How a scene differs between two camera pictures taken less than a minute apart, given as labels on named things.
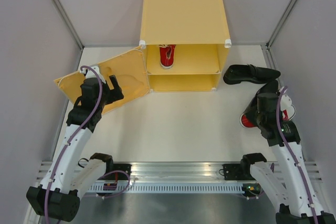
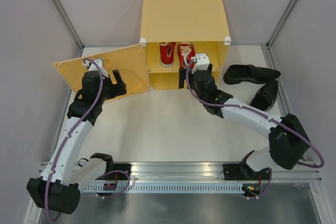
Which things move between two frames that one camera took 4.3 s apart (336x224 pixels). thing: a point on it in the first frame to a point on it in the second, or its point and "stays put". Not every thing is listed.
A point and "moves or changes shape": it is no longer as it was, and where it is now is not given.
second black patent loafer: [270, 87] stays put
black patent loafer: [235, 74] stays put
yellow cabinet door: [132, 73] moves or changes shape
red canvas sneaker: [287, 115] moves or changes shape
